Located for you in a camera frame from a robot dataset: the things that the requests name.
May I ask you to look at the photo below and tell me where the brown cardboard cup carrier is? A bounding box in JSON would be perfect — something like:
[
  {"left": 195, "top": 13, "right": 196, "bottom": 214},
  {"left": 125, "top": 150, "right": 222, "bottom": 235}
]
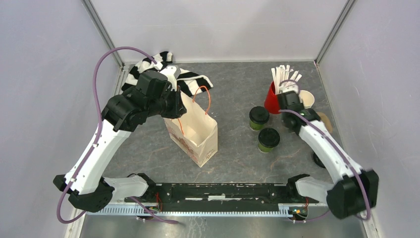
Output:
[{"left": 317, "top": 112, "right": 333, "bottom": 134}]

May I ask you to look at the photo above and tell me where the paper takeout bag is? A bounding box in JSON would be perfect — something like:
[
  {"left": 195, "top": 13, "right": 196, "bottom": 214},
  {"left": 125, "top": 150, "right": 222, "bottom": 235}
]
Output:
[{"left": 164, "top": 92, "right": 218, "bottom": 168}]

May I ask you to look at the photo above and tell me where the black cup lid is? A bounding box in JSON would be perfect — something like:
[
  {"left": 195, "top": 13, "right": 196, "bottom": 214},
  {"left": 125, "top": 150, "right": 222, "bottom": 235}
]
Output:
[
  {"left": 312, "top": 153, "right": 325, "bottom": 169},
  {"left": 249, "top": 106, "right": 270, "bottom": 124},
  {"left": 258, "top": 128, "right": 280, "bottom": 148}
]

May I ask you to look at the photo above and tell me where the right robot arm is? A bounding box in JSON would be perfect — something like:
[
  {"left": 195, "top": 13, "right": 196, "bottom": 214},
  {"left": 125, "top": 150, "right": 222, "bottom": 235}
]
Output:
[{"left": 277, "top": 91, "right": 379, "bottom": 221}]

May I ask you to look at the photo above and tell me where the stack of paper cups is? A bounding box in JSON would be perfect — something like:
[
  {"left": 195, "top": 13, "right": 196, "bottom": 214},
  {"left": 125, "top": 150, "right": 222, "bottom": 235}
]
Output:
[{"left": 299, "top": 90, "right": 315, "bottom": 109}]

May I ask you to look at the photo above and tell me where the black white striped cloth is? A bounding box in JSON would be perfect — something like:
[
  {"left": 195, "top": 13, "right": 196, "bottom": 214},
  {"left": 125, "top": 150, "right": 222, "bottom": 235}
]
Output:
[{"left": 121, "top": 51, "right": 213, "bottom": 97}]

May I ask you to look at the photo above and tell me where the metal cable duct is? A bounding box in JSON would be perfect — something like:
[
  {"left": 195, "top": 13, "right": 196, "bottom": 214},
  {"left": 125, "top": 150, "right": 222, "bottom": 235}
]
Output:
[{"left": 87, "top": 205, "right": 292, "bottom": 218}]

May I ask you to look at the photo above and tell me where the red straw holder cup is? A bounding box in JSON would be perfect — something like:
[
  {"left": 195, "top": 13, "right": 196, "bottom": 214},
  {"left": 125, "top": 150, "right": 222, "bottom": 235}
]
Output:
[{"left": 264, "top": 82, "right": 280, "bottom": 115}]

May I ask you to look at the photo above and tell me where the white wrapped straws bundle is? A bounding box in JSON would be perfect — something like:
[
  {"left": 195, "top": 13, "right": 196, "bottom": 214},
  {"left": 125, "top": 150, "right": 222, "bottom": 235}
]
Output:
[{"left": 271, "top": 65, "right": 302, "bottom": 95}]

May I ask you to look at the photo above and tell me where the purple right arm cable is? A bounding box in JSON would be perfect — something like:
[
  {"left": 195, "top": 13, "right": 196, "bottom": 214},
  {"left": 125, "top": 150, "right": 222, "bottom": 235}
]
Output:
[{"left": 279, "top": 78, "right": 371, "bottom": 221}]

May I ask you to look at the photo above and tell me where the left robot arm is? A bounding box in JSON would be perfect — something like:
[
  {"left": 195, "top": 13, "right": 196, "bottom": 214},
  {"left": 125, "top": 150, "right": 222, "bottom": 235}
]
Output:
[{"left": 53, "top": 65, "right": 187, "bottom": 212}]

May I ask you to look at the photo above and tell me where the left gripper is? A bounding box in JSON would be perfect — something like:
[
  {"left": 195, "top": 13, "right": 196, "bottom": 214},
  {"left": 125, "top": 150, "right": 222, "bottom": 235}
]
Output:
[{"left": 147, "top": 85, "right": 188, "bottom": 119}]

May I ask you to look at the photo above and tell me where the green paper coffee cup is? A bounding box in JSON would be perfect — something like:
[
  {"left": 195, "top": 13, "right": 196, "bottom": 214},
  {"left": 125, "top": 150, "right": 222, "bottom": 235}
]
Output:
[{"left": 249, "top": 119, "right": 267, "bottom": 131}]

